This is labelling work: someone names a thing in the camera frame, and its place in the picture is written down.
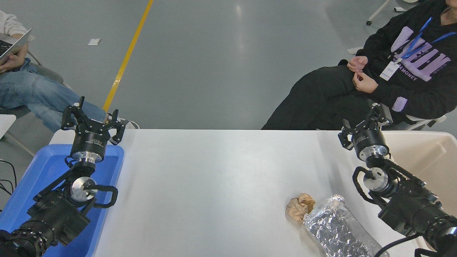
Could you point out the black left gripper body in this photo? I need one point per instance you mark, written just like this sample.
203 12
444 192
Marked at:
89 141

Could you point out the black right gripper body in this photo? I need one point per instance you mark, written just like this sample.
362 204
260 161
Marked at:
369 137

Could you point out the grey laptop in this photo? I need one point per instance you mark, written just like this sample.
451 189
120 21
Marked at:
10 44

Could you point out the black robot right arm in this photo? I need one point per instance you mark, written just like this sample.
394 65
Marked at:
414 207

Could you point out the person's left hand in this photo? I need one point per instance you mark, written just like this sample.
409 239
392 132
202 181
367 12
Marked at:
366 85

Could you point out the person's right hand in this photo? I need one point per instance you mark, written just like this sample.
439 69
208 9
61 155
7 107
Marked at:
358 63

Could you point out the person's hand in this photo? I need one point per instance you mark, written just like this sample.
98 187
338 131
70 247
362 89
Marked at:
14 61

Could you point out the person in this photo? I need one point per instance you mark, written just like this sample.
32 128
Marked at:
32 92
410 89

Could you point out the white name badge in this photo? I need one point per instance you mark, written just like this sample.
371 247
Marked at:
390 70

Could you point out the blue plastic tray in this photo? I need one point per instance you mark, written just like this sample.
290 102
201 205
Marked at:
46 167

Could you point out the grey chair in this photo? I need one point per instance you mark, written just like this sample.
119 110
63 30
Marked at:
48 73

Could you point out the white side table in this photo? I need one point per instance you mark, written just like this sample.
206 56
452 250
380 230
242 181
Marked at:
6 124

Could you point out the large pale bin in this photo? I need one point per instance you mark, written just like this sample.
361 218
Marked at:
428 160

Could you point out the crumpled tan paper ball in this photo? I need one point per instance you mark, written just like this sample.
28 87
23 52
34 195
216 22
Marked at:
300 207

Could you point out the white paper scrap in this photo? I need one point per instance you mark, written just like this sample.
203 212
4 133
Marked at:
94 41

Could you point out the white chair base with caster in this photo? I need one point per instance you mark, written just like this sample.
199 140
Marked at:
400 9

